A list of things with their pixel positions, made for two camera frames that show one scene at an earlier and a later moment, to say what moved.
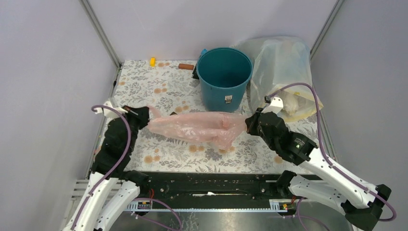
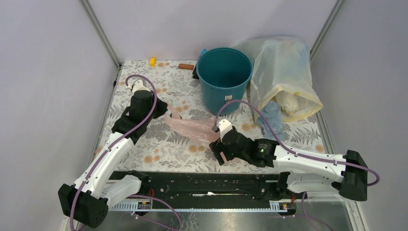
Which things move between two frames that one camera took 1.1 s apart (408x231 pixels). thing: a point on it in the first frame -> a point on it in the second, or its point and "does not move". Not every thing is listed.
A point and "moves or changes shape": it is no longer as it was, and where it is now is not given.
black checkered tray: x=195 y=74 does not move
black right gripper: x=251 y=121 -> x=216 y=147
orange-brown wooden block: x=185 y=66 does not move
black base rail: x=178 y=186 does not move
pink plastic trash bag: x=222 y=128 moves or changes shape
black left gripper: x=142 y=113 -> x=162 y=108
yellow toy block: x=153 y=62 does not move
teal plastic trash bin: x=224 y=73 does not move
